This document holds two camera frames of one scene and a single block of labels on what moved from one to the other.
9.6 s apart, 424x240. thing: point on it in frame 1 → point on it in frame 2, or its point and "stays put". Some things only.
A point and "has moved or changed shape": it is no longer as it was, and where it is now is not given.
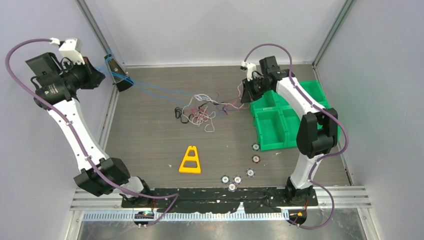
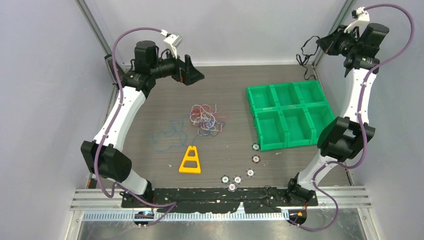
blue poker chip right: [250, 172] stays put
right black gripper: [255, 97] → [328, 44]
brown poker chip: [256, 159] stays put
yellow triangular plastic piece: [195, 158] stays put
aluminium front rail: [342, 197] stays put
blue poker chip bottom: [232, 187] stays put
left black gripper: [94, 76] → [185, 72]
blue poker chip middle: [237, 179] stays put
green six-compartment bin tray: [276, 121] stays put
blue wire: [109, 56] → [183, 132]
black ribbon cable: [178, 111] → [300, 61]
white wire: [196, 113] has moved or changed shape
